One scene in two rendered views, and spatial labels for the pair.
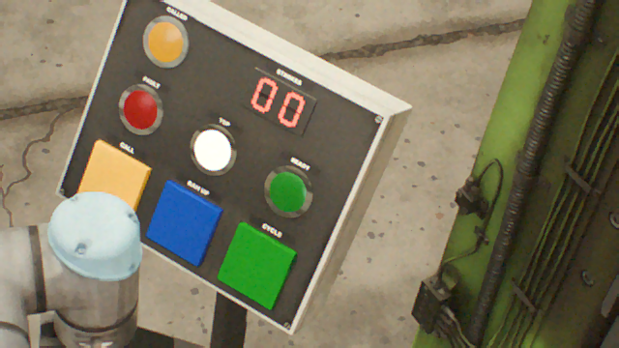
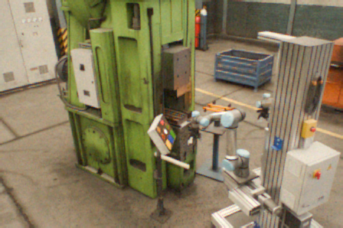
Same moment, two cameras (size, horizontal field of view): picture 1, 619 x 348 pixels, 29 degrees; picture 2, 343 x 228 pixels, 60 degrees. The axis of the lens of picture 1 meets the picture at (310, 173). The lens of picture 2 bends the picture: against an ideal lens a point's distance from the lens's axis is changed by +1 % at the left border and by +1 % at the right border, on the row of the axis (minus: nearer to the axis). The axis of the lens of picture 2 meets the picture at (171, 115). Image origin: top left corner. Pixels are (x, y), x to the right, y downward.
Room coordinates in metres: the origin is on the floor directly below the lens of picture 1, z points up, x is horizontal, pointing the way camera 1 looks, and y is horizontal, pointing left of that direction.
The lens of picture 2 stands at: (1.37, 2.60, 2.49)
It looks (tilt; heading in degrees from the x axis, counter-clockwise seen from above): 26 degrees down; 258
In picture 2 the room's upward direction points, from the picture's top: 2 degrees counter-clockwise
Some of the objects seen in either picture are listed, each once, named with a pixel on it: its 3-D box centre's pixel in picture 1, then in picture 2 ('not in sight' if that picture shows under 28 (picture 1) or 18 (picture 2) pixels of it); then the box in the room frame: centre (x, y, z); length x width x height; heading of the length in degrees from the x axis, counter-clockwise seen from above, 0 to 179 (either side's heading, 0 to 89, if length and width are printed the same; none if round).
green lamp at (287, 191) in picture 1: (288, 191); not in sight; (0.87, 0.02, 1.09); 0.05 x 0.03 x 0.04; 41
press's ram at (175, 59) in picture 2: not in sight; (168, 65); (0.72, -0.54, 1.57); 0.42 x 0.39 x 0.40; 131
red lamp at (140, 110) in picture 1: (140, 109); not in sight; (0.95, 0.20, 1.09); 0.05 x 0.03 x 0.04; 41
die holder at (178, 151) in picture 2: not in sight; (170, 132); (0.72, -0.56, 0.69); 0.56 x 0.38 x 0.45; 131
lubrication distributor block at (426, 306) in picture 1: (437, 308); not in sight; (0.98, -0.20, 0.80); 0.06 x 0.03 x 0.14; 41
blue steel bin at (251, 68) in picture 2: not in sight; (243, 67); (-1.80, -3.84, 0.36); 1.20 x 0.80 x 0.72; 126
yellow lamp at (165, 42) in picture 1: (165, 42); not in sight; (0.99, 0.19, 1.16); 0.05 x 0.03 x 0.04; 41
